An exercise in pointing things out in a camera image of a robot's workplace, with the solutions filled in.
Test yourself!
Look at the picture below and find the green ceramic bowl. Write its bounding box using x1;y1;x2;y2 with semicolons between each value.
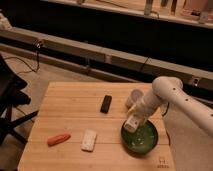
121;121;158;155

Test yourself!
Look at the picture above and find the black floor cable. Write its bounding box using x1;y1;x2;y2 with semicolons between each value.
3;42;44;75

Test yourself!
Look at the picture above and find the white rectangular sponge block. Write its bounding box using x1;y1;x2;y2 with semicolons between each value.
81;129;97;152

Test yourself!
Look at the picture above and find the black rectangular block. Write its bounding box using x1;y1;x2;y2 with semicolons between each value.
100;95;112;113

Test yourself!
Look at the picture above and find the black cable by table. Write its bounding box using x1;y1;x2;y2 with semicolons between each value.
161;102;171;118

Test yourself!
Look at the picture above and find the black office chair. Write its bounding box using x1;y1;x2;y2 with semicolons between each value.
0;54;38;145

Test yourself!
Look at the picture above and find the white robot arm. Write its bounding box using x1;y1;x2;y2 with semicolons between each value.
124;76;213;137

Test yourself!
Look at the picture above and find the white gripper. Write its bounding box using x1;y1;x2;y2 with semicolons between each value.
123;92;160;134

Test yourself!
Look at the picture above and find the orange carrot toy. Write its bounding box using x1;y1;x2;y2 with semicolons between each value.
47;134;71;146

